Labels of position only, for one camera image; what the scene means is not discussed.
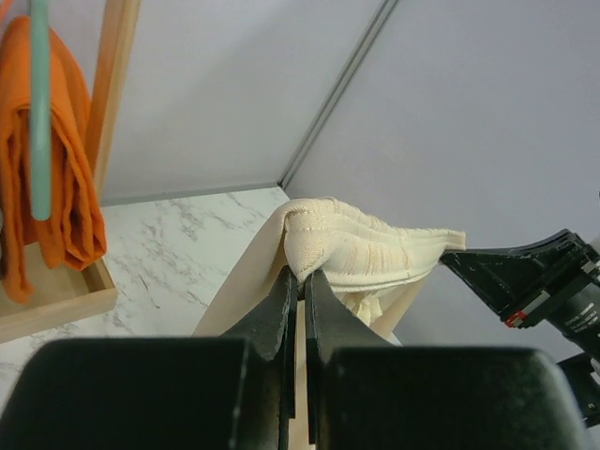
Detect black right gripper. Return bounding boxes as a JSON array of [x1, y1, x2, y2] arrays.
[[440, 228, 600, 362]]

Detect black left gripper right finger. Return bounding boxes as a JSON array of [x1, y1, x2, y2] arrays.
[[305, 272, 586, 449]]

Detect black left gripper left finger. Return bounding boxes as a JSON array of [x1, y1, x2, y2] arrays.
[[10, 268, 297, 449]]

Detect beige trousers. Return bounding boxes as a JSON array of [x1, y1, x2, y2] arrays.
[[195, 198, 466, 449]]

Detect teal plastic hanger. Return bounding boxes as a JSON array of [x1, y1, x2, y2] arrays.
[[29, 0, 52, 221]]

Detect wooden clothes rack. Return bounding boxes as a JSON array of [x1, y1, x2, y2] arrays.
[[1, 1, 141, 342]]

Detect orange cloth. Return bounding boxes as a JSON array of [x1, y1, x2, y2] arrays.
[[1, 16, 107, 304]]

